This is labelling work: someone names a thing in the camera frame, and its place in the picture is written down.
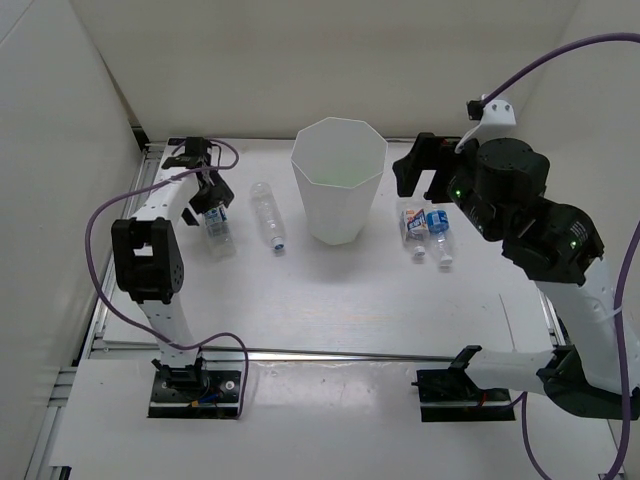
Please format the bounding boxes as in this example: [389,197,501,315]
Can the clear bottle blue label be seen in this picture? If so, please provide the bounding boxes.
[426,206,453,270]
[203,204,236,261]

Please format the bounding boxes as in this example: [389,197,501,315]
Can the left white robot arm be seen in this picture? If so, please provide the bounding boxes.
[111,137,234,400]

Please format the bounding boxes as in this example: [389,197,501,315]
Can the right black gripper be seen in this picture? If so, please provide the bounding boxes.
[393,134,505,244]

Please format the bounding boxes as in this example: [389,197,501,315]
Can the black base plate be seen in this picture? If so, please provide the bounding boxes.
[411,369,515,423]
[147,358,244,420]

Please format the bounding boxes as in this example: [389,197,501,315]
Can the metal rail bar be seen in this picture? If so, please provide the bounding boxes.
[202,347,464,364]

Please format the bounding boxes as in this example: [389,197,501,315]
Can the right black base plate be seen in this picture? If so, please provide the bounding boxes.
[411,369,515,423]

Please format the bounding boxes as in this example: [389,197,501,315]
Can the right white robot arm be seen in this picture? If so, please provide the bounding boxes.
[393,133,639,420]

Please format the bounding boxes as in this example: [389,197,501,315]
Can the clear bottle orange white label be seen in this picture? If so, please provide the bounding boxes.
[399,201,429,261]

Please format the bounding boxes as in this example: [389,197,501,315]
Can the white octagonal plastic bin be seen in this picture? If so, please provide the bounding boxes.
[291,117,388,246]

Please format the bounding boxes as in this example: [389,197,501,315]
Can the long clear plastic bottle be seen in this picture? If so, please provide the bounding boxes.
[250,182,286,252]

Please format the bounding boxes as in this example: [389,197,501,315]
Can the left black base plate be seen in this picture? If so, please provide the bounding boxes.
[147,358,244,420]

